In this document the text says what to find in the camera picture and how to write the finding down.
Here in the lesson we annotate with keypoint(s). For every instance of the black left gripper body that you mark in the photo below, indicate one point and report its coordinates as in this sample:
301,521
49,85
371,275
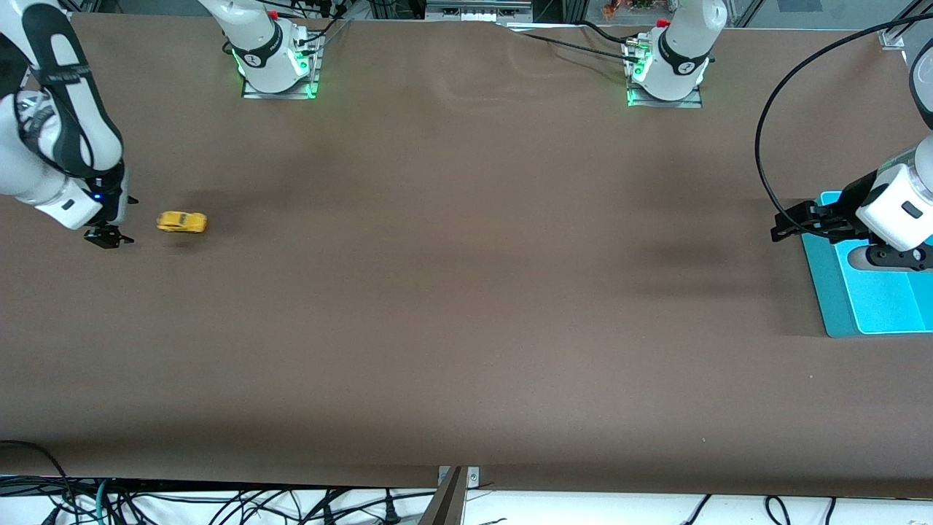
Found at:
848,206

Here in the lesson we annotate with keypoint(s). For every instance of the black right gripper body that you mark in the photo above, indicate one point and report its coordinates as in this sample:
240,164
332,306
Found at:
107,235

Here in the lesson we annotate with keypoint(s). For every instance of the yellow beetle toy car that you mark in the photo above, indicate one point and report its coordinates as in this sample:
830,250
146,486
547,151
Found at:
181,222

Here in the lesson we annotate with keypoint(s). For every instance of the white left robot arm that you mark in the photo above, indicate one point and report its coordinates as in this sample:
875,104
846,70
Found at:
681,51

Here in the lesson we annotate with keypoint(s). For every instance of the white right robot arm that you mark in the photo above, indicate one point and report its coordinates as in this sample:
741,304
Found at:
14,160

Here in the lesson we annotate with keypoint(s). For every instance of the teal plastic bin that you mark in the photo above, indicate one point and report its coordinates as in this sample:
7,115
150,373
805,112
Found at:
875,306

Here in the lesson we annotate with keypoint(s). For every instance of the brown table cover sheet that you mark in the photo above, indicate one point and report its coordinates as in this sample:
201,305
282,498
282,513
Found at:
466,313

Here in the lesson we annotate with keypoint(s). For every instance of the brown table leg beam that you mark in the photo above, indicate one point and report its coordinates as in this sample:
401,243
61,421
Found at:
446,503

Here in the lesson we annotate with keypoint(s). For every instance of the aluminium frame corner profile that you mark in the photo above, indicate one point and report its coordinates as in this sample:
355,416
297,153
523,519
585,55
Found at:
895,36

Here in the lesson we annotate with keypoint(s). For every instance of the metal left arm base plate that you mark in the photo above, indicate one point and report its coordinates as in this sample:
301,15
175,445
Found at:
667,104

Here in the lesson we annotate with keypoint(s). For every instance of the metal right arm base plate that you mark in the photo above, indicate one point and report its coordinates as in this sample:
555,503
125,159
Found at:
315,73

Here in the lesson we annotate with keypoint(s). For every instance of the silver metal rail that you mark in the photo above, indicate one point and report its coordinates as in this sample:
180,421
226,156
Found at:
477,10

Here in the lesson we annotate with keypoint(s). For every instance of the metal table edge bracket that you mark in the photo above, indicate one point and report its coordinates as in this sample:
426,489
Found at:
472,477

